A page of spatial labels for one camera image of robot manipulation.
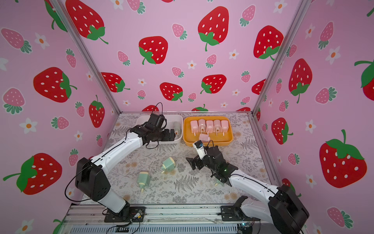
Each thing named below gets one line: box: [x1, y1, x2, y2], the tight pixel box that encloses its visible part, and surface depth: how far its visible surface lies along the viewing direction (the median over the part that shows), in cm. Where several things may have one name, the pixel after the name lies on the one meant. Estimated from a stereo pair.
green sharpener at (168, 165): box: [160, 156, 176, 174], surface depth 88 cm
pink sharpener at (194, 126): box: [190, 119, 199, 137], surface depth 107 cm
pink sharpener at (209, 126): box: [205, 119, 214, 137], surface depth 106 cm
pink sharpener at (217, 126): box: [213, 119, 222, 136], surface depth 106 cm
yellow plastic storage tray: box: [183, 116, 234, 147], surface depth 107 cm
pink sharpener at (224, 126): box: [220, 119, 229, 137], surface depth 106 cm
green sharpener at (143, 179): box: [137, 171, 151, 193], surface depth 82 cm
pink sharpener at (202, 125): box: [198, 118, 206, 134], surface depth 106 cm
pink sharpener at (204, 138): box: [199, 133, 211, 143], surface depth 98 cm
